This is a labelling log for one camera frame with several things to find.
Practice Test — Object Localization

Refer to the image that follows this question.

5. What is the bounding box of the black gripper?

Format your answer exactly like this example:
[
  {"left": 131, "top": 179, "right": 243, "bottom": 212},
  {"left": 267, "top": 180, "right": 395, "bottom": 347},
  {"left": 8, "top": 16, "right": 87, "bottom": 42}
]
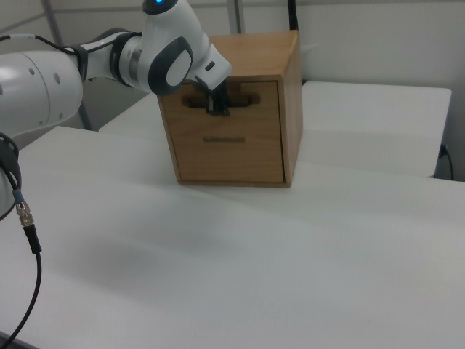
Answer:
[{"left": 195, "top": 77, "right": 232, "bottom": 118}]

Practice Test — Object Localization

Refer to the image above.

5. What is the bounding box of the wooden drawer with slot handle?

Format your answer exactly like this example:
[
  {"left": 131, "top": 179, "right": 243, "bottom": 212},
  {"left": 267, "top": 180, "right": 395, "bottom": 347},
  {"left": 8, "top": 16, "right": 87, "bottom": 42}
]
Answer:
[{"left": 158, "top": 80, "right": 283, "bottom": 142}]

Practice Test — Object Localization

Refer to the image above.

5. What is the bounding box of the wooden drawer cabinet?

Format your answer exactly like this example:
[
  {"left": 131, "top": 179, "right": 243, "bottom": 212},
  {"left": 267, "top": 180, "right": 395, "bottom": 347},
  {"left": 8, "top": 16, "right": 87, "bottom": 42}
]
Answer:
[{"left": 156, "top": 30, "right": 304, "bottom": 189}]

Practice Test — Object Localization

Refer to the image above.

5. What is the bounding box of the black pole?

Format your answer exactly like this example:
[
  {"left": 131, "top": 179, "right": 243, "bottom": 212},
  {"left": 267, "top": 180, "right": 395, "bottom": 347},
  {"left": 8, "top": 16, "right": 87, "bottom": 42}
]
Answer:
[{"left": 287, "top": 0, "right": 301, "bottom": 32}]

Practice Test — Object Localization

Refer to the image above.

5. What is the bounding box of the wooden drawer with narrow handle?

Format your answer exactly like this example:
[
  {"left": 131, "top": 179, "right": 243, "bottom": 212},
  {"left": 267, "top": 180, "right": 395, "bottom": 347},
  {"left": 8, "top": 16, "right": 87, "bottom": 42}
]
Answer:
[{"left": 169, "top": 135, "right": 286, "bottom": 183}]

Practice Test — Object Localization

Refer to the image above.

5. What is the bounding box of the grey upright partition post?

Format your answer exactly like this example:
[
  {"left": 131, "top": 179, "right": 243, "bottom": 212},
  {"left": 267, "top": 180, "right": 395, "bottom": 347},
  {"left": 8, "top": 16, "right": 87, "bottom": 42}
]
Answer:
[{"left": 225, "top": 0, "right": 243, "bottom": 36}]

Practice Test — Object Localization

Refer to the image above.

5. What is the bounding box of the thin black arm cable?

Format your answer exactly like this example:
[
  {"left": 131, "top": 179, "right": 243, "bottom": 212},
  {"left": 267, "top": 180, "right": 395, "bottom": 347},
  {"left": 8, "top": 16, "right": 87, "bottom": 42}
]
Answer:
[{"left": 0, "top": 33, "right": 86, "bottom": 61}]

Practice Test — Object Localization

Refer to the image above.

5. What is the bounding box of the black cable with metal connector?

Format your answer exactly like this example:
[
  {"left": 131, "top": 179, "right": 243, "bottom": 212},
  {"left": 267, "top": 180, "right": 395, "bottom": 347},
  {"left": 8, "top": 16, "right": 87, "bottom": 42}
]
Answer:
[{"left": 0, "top": 132, "right": 44, "bottom": 349}]

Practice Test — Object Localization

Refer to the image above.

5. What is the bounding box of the black power cable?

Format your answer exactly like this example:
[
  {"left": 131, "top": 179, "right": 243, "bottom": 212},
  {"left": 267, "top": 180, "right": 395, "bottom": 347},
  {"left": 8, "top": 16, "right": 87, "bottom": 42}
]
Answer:
[{"left": 438, "top": 144, "right": 456, "bottom": 180}]

